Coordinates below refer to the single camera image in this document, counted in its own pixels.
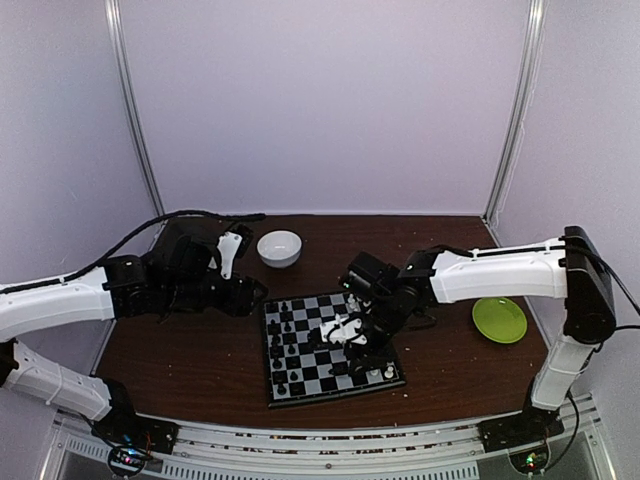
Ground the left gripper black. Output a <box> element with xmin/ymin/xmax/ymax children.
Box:
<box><xmin>164</xmin><ymin>269</ymin><xmax>268</xmax><ymax>316</ymax></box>

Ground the black pawn piece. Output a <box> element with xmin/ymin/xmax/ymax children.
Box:
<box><xmin>269</xmin><ymin>342</ymin><xmax>280</xmax><ymax>358</ymax></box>

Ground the black white chessboard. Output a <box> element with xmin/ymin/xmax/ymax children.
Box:
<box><xmin>260</xmin><ymin>292</ymin><xmax>406</xmax><ymax>409</ymax></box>

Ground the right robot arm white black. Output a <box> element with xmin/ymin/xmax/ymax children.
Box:
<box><xmin>340</xmin><ymin>226</ymin><xmax>616</xmax><ymax>442</ymax></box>

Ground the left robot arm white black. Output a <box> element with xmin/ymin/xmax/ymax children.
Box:
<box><xmin>1</xmin><ymin>219</ymin><xmax>268</xmax><ymax>444</ymax></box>

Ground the white ceramic bowl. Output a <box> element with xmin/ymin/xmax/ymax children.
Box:
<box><xmin>256</xmin><ymin>230</ymin><xmax>302</xmax><ymax>269</ymax></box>

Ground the green plate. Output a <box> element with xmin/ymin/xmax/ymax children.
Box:
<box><xmin>472</xmin><ymin>297</ymin><xmax>528</xmax><ymax>344</ymax></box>

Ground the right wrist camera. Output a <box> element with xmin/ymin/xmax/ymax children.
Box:
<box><xmin>307</xmin><ymin>314</ymin><xmax>368</xmax><ymax>346</ymax></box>

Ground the aluminium front rail frame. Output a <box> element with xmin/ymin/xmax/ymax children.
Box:
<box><xmin>36</xmin><ymin>395</ymin><xmax>622</xmax><ymax>479</ymax></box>

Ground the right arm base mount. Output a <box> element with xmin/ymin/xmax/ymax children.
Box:
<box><xmin>477</xmin><ymin>407</ymin><xmax>565</xmax><ymax>476</ymax></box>

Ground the left aluminium corner post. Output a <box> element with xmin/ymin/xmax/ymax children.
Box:
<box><xmin>104</xmin><ymin>0</ymin><xmax>165</xmax><ymax>215</ymax></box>

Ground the aluminium corner post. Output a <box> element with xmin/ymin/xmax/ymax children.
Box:
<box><xmin>104</xmin><ymin>0</ymin><xmax>165</xmax><ymax>215</ymax></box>
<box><xmin>483</xmin><ymin>0</ymin><xmax>547</xmax><ymax>228</ymax></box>

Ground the right aluminium corner post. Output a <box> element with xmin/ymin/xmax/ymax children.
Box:
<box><xmin>483</xmin><ymin>0</ymin><xmax>547</xmax><ymax>228</ymax></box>

